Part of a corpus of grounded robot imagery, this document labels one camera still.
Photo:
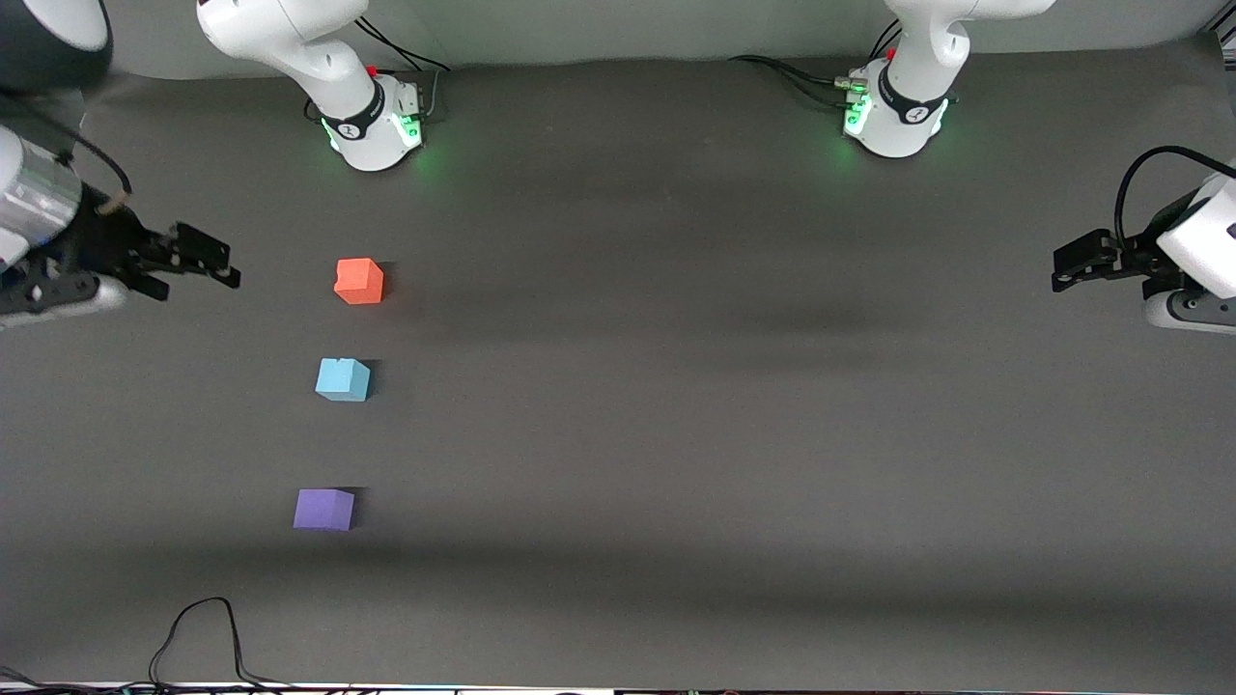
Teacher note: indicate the purple foam block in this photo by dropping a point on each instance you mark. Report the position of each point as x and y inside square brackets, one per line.
[323, 510]

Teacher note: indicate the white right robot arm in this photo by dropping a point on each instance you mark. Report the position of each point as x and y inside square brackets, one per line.
[290, 39]

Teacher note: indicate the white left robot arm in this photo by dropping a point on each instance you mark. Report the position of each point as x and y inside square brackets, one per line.
[917, 106]

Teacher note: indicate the light blue foam block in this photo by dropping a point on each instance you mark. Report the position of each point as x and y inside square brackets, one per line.
[342, 380]

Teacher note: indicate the grey metal frame corner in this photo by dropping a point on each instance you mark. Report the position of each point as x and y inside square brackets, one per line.
[1226, 37]

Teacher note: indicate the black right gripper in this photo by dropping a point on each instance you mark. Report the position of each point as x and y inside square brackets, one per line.
[97, 242]

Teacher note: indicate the dark grey table mat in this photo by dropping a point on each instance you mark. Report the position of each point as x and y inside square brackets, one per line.
[676, 463]

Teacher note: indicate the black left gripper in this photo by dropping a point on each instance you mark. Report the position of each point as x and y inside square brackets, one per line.
[1136, 259]

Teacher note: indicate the orange foam block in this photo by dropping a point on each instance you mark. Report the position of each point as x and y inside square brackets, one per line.
[359, 282]

